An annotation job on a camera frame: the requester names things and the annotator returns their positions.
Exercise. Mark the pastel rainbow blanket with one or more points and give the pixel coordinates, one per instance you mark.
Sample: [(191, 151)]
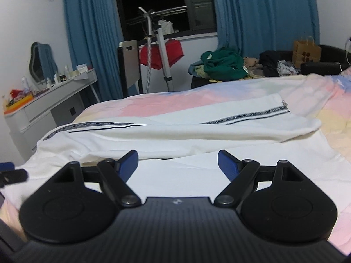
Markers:
[(164, 104)]

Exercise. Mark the hanging white garment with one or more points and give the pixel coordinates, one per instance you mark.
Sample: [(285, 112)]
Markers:
[(166, 27)]

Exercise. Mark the white tissue box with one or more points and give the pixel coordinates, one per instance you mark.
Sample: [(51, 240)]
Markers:
[(81, 68)]

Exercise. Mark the red garment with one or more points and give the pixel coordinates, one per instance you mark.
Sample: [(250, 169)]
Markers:
[(159, 54)]

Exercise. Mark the white pants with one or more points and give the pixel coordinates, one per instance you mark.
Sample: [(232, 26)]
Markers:
[(164, 131)]

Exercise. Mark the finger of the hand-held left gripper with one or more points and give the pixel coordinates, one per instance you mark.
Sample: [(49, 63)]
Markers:
[(13, 176), (6, 166)]

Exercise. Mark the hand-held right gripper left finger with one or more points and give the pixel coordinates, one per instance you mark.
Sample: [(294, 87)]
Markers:
[(127, 165)]

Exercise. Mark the brown paper bag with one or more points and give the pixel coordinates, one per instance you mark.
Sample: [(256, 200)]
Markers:
[(307, 53)]

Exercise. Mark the black clothes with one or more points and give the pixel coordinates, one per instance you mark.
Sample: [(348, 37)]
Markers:
[(270, 60)]

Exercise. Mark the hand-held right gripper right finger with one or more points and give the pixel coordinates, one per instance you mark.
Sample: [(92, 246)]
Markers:
[(227, 165)]

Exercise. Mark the blue curtain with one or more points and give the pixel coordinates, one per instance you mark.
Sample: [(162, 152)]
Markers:
[(260, 13), (90, 33)]

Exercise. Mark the red bag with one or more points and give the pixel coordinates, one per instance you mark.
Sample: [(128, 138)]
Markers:
[(17, 93)]

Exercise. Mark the green hoodie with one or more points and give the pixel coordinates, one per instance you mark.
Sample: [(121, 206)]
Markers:
[(224, 65)]

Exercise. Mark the wavy mirror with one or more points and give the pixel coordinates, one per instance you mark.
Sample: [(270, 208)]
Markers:
[(37, 63)]

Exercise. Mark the patterned white cloth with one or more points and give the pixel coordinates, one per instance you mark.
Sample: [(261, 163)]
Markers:
[(286, 68)]

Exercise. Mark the white dressing table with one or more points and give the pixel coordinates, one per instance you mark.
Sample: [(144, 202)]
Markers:
[(63, 90)]

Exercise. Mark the orange box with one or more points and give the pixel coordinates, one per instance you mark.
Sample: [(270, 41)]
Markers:
[(19, 102)]

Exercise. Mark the small white bottle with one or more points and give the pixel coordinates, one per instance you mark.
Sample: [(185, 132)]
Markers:
[(56, 78)]

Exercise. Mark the garment steamer stand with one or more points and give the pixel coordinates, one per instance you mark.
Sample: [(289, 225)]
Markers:
[(166, 60)]

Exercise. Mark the black sofa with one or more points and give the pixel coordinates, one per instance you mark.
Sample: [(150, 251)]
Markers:
[(320, 67)]

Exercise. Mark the white drawer cabinet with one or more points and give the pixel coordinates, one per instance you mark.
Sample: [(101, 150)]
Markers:
[(16, 134)]

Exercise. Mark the metal clothes rail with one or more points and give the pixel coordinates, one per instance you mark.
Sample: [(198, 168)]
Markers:
[(170, 11)]

